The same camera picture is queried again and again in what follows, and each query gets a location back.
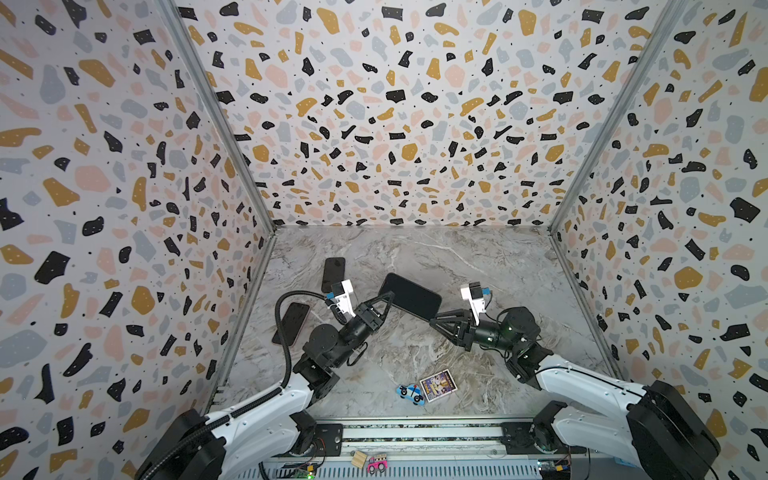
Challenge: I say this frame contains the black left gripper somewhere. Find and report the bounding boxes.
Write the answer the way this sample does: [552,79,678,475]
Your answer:
[329,292,391,372]

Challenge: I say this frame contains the large black phone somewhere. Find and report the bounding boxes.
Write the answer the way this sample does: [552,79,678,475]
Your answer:
[379,273,442,321]

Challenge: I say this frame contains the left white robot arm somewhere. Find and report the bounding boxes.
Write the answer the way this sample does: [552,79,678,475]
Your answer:
[136,292,394,479]

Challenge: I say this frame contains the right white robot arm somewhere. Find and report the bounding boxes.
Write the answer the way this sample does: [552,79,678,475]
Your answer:
[429,307,721,479]

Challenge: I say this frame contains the phone in black case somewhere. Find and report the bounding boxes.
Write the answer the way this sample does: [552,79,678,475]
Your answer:
[321,257,346,294]

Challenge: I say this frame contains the phone in pink case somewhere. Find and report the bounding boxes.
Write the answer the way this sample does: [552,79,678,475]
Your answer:
[281,302,311,347]

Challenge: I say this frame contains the purple card box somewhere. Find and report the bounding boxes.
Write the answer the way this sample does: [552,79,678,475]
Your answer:
[419,369,458,403]

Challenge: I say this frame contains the blue toy car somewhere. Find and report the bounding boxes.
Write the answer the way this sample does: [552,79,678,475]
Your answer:
[396,383,426,406]

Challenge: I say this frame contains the small wooden block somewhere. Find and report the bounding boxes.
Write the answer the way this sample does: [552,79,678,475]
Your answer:
[350,451,368,469]

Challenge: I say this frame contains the pink toy car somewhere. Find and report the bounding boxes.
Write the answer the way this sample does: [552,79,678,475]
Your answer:
[366,454,388,475]

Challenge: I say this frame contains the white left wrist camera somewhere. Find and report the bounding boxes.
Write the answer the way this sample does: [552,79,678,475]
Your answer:
[326,279,354,324]

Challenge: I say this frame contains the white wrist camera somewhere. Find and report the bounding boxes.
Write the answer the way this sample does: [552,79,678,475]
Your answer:
[460,282,491,325]
[326,279,354,324]

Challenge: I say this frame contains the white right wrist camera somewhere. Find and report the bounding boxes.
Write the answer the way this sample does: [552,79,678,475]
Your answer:
[460,282,491,325]

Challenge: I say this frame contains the black corrugated cable conduit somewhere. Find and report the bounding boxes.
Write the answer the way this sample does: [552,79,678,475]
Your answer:
[134,290,340,480]

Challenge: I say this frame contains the aluminium left corner post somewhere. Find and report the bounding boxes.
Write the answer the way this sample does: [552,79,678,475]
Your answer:
[152,0,277,235]

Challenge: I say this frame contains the aluminium corner post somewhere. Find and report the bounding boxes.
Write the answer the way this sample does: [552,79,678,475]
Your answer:
[547,0,691,235]
[152,0,277,235]

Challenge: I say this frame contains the aluminium right corner post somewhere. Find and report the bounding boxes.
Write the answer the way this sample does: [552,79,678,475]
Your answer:
[547,0,691,235]

